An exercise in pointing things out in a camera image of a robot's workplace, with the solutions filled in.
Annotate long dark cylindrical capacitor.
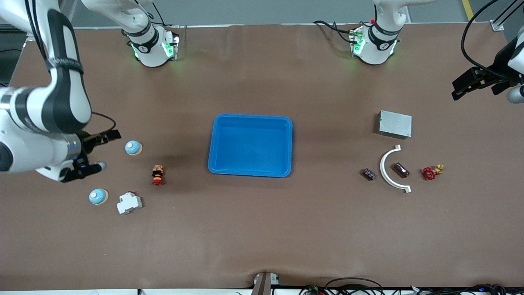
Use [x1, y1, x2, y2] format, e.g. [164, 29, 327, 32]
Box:
[392, 162, 411, 179]

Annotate white circuit breaker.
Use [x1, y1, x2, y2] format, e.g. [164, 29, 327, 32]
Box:
[117, 191, 143, 215]

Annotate grey metal box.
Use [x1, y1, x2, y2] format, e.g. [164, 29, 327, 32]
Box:
[379, 110, 413, 139]

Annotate blue plastic tray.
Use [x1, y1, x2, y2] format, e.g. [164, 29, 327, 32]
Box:
[208, 113, 294, 178]

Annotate grey table edge clamp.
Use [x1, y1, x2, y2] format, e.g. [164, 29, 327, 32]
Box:
[251, 272, 280, 295]

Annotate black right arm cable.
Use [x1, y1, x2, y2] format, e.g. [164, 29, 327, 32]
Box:
[91, 111, 117, 136]

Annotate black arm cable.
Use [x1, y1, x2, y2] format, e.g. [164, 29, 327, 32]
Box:
[91, 111, 117, 136]
[461, 0, 524, 79]

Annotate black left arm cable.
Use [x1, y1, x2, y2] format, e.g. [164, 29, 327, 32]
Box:
[461, 0, 524, 79]

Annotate red handled brass valve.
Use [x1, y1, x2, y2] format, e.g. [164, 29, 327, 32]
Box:
[422, 164, 445, 181]

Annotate white curved plastic bracket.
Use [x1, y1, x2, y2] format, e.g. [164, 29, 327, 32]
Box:
[380, 145, 411, 194]

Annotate black base power cable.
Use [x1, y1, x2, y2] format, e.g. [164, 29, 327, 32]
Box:
[313, 20, 353, 44]

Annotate black cable bundle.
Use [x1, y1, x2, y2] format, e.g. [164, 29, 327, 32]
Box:
[409, 284, 524, 295]

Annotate black looped cable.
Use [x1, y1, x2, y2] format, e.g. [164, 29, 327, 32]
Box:
[299, 277, 385, 295]

